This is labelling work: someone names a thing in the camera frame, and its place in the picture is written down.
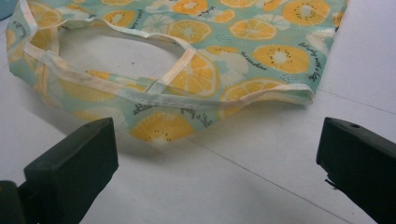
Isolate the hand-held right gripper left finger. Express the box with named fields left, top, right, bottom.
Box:
left=18, top=117, right=120, bottom=224

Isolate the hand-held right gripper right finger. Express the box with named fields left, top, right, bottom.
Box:
left=316, top=117, right=396, bottom=224

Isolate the fruit print tote bag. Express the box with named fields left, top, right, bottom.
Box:
left=4, top=0, right=349, bottom=145

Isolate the blue object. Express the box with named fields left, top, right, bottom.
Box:
left=0, top=0, right=19, bottom=21

